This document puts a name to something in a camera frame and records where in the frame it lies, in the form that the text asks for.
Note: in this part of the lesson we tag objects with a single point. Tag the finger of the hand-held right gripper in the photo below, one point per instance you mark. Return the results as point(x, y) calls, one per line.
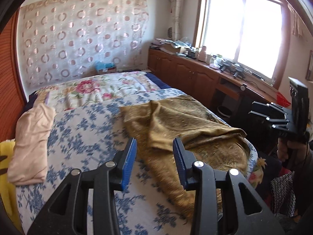
point(271, 106)
point(266, 120)

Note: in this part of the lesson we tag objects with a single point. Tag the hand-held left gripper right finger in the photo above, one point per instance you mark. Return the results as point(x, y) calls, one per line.
point(179, 167)

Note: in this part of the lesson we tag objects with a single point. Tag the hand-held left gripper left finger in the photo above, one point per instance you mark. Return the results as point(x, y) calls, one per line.
point(128, 164)

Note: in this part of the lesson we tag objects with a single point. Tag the golden patterned garment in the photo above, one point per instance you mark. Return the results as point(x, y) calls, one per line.
point(185, 132)

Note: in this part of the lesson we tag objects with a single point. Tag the person's right hand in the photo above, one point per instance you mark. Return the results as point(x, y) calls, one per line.
point(282, 151)

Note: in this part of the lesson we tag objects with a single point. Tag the red basket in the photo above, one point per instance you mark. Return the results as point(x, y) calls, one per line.
point(283, 99)

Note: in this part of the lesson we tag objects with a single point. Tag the black trash bin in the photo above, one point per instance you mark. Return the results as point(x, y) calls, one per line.
point(223, 112)

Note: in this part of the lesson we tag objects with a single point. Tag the blue floral white blanket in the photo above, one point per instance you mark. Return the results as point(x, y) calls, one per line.
point(80, 132)

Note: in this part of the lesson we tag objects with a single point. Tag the pile of small clutter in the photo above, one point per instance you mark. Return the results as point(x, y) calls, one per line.
point(220, 61)

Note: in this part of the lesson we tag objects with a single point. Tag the person's black dotted clothing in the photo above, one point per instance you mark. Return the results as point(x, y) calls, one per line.
point(283, 191)

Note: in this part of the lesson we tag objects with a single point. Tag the wooden cabinet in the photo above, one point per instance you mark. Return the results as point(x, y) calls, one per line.
point(195, 78)

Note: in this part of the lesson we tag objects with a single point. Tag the window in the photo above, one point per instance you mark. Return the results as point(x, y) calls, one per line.
point(244, 29)

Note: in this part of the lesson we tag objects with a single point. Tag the pink floral quilt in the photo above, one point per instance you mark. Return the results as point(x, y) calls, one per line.
point(97, 88)

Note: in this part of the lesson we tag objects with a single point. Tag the navy blue blanket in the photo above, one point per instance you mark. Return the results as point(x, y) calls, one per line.
point(157, 82)

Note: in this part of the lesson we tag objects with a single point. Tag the pale pink garment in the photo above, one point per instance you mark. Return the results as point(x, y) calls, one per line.
point(31, 139)

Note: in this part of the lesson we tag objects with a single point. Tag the blue tissue box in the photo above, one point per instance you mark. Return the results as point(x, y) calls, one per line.
point(105, 66)

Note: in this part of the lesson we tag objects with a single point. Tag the yellow cloth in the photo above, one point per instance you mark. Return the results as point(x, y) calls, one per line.
point(6, 171)

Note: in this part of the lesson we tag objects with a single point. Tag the patterned window curtain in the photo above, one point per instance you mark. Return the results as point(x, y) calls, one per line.
point(177, 7)

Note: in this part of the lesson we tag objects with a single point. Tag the circle patterned wall cloth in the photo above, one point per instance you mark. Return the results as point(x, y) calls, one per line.
point(80, 34)

